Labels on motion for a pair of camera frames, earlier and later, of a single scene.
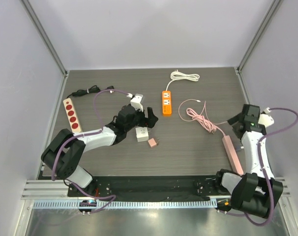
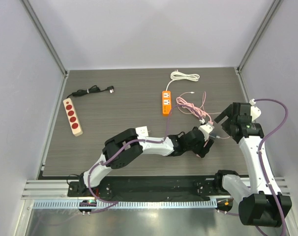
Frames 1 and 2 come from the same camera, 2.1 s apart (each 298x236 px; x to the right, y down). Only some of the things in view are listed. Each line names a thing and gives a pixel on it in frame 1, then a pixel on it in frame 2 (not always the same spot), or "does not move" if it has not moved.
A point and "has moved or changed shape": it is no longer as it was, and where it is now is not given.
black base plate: (131, 186) does not move
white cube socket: (141, 134) does not move
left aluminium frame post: (47, 40) does not move
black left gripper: (148, 122) -> (205, 149)
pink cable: (210, 127) has moved or changed shape
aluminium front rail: (48, 189) does not move
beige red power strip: (72, 115) does not move
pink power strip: (233, 155) -> (205, 143)
